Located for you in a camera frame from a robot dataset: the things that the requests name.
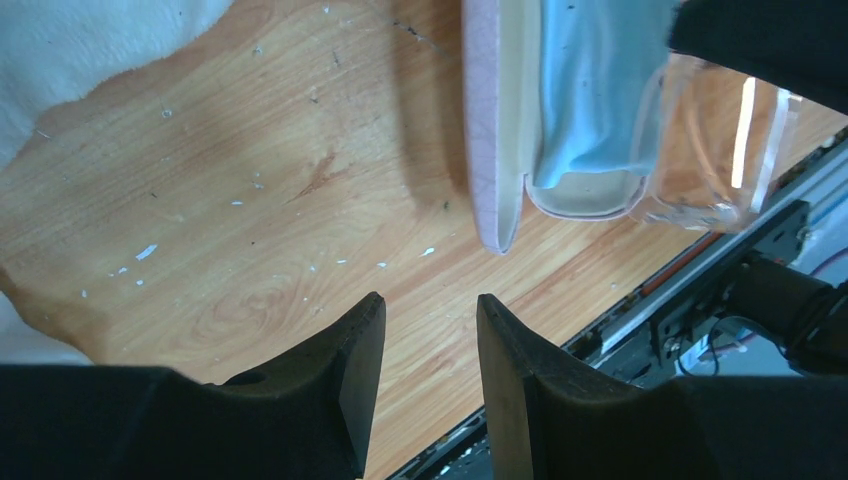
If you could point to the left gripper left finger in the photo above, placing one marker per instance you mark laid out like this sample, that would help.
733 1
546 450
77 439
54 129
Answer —
304 414

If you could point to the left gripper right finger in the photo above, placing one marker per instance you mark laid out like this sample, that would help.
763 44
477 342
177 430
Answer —
551 416

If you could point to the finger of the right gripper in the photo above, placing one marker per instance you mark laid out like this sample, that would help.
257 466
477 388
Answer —
800 45

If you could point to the amber transparent sunglasses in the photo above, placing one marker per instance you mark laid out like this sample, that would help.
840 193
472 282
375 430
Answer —
717 136

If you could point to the light blue cleaning cloth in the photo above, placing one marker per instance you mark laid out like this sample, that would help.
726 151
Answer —
597 59

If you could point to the pink glasses case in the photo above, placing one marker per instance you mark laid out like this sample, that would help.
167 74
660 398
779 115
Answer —
503 129

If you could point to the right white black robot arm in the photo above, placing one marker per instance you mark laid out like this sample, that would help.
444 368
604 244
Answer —
805 317

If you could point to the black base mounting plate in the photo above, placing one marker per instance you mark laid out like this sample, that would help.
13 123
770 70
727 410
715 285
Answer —
639 343

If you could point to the white crumpled cloth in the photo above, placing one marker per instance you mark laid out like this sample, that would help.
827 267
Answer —
56 52

